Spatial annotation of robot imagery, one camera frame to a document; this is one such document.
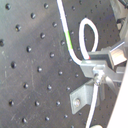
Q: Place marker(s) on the white robot housing edge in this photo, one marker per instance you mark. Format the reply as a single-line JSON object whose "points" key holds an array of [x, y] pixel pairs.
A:
{"points": [[119, 116]]}

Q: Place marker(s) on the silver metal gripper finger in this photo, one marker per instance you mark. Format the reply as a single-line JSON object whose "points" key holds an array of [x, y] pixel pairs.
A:
{"points": [[101, 66]]}

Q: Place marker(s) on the grey metal cable clip bracket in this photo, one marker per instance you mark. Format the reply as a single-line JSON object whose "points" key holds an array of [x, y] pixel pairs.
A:
{"points": [[83, 96]]}

